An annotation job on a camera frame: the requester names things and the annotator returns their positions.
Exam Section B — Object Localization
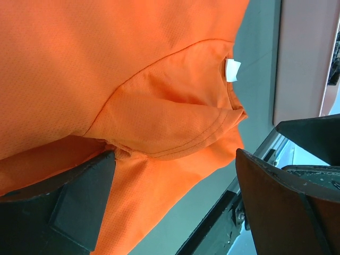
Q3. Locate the orange t shirt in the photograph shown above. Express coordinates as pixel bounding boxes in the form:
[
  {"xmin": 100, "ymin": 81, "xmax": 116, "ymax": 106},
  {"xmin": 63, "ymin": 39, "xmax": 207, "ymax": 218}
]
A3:
[{"xmin": 1, "ymin": 1, "xmax": 249, "ymax": 254}]

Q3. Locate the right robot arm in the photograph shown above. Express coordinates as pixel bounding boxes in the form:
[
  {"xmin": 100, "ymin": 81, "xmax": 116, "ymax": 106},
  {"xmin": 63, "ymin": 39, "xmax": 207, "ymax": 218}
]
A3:
[{"xmin": 275, "ymin": 114, "xmax": 339, "ymax": 191}]

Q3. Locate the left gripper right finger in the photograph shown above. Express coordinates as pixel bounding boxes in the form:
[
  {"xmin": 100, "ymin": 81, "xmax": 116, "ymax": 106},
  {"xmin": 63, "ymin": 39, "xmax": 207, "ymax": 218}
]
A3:
[{"xmin": 235, "ymin": 149, "xmax": 339, "ymax": 254}]

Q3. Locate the pink divided tray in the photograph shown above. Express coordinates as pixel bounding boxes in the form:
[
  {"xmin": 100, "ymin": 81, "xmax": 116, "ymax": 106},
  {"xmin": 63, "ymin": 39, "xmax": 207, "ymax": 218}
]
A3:
[{"xmin": 273, "ymin": 0, "xmax": 339, "ymax": 125}]

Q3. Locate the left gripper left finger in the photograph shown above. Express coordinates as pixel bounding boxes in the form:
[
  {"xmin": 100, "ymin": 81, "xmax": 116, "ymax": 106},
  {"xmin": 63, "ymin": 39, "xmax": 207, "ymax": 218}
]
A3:
[{"xmin": 1, "ymin": 151, "xmax": 116, "ymax": 254}]

